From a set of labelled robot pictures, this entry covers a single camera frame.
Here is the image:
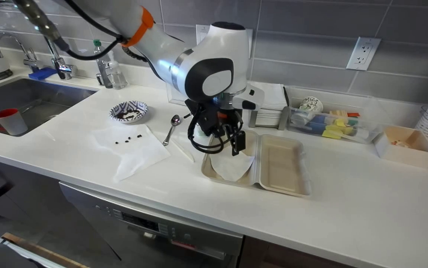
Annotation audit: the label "stainless dishwasher front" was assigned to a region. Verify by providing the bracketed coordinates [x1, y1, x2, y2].
[56, 182, 245, 268]

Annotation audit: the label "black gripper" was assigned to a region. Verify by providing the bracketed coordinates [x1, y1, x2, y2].
[184, 97, 248, 158]

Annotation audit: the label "red rimmed cup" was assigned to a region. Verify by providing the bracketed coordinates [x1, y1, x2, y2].
[0, 107, 28, 137]

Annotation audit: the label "small chrome tap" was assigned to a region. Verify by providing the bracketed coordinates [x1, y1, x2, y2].
[0, 31, 41, 73]

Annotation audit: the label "brown bar handle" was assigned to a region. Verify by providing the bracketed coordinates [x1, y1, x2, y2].
[0, 231, 77, 268]

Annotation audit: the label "dark cabinet door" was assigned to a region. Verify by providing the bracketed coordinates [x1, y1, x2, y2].
[237, 235, 352, 268]

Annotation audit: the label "metal spoon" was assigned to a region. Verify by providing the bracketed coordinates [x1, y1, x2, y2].
[162, 113, 181, 147]

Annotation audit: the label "clear bottle green cap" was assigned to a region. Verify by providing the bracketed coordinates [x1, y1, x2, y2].
[92, 39, 129, 91]

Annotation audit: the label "square white paper towel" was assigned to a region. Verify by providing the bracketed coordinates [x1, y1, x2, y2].
[208, 150, 255, 183]

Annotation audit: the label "metal napkin holder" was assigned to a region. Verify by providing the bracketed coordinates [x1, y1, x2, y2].
[248, 80, 291, 131]

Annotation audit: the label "small white cardboard box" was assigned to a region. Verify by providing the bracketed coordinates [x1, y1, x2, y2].
[374, 125, 428, 170]

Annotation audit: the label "blue packets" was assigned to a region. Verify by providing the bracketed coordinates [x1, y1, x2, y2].
[306, 115, 330, 134]

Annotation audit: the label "steel sink basin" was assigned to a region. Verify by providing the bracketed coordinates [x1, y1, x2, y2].
[0, 77, 96, 138]

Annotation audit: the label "patterned small bowl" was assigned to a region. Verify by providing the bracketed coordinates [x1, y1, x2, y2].
[110, 100, 151, 125]

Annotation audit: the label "beige clamshell takeout container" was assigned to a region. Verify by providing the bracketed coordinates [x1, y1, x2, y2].
[200, 129, 312, 199]

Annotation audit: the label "yellow packets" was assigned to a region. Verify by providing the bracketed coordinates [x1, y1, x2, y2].
[321, 117, 355, 141]

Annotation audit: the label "clear condiment tray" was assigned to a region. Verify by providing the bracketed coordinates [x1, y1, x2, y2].
[286, 95, 380, 146]

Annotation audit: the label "blue sponge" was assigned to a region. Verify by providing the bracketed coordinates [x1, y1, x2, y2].
[26, 67, 58, 82]

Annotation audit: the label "tilted white wall outlet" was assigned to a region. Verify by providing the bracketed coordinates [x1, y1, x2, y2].
[346, 37, 382, 71]

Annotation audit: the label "large white paper sheet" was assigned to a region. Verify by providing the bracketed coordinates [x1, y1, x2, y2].
[92, 123, 172, 183]

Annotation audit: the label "chrome arched faucet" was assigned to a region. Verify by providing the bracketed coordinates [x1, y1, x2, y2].
[0, 0, 75, 80]

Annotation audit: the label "round white patterned tub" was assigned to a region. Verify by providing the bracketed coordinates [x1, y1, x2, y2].
[295, 95, 325, 120]

